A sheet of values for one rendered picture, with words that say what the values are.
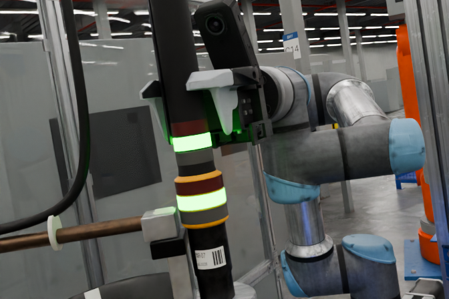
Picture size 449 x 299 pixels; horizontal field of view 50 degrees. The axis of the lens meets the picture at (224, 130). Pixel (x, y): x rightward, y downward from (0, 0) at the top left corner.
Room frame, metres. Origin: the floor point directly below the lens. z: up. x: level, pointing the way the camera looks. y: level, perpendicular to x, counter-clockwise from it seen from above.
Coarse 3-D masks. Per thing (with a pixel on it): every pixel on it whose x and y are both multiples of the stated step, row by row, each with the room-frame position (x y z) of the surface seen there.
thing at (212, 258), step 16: (224, 224) 0.42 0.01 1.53; (192, 240) 0.42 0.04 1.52; (208, 240) 0.41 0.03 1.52; (224, 240) 0.42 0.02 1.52; (192, 256) 0.42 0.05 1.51; (208, 256) 0.41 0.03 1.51; (224, 256) 0.42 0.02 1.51; (208, 272) 0.41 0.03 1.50; (224, 272) 0.41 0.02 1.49; (208, 288) 0.41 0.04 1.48; (224, 288) 0.41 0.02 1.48
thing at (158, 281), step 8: (168, 272) 0.59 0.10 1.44; (120, 280) 0.57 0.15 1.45; (128, 280) 0.57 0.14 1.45; (136, 280) 0.57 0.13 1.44; (144, 280) 0.57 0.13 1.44; (152, 280) 0.57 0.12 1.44; (160, 280) 0.58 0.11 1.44; (168, 280) 0.58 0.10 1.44; (104, 288) 0.56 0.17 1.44; (112, 288) 0.56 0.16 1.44; (120, 288) 0.56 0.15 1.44; (128, 288) 0.56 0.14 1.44; (136, 288) 0.56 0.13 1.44; (144, 288) 0.56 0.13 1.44; (152, 288) 0.57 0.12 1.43; (160, 288) 0.57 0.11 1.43; (168, 288) 0.57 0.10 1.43; (72, 296) 0.55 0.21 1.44; (80, 296) 0.55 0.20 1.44; (104, 296) 0.55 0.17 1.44; (112, 296) 0.55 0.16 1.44; (120, 296) 0.55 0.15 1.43; (128, 296) 0.56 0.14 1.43; (136, 296) 0.56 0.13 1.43; (144, 296) 0.56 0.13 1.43; (152, 296) 0.56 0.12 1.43; (160, 296) 0.56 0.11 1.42; (168, 296) 0.56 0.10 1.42
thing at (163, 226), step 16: (176, 208) 0.44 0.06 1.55; (144, 224) 0.41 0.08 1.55; (160, 224) 0.41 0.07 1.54; (176, 224) 0.42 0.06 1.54; (144, 240) 0.41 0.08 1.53; (160, 240) 0.41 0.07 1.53; (176, 240) 0.41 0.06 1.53; (160, 256) 0.41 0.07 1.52; (176, 256) 0.41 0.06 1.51; (176, 272) 0.41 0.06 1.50; (192, 272) 0.44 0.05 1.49; (176, 288) 0.41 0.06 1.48; (192, 288) 0.41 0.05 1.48; (240, 288) 0.44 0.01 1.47
